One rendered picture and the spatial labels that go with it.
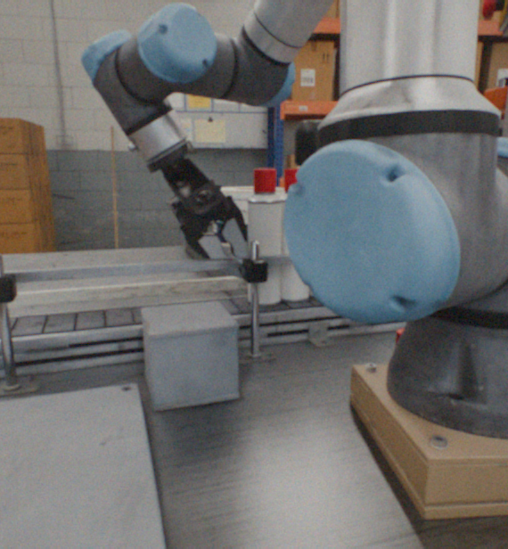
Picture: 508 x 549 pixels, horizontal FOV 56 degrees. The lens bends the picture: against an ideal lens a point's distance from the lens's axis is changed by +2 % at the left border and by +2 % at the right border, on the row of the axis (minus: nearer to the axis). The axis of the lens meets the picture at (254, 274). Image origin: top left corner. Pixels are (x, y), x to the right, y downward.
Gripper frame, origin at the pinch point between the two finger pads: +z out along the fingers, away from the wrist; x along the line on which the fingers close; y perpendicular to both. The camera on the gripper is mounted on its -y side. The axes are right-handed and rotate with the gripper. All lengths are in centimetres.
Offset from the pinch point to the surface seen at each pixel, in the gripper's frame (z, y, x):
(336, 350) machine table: 14.7, -9.8, -4.8
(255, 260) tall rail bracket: -3.5, -9.7, -1.1
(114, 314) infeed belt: -4.6, 1.5, 18.8
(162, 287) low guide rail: -3.4, 3.7, 11.1
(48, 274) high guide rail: -14.9, -3.9, 21.6
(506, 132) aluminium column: -0.1, -12.6, -39.4
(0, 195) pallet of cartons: -37, 326, 81
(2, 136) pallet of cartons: -69, 326, 55
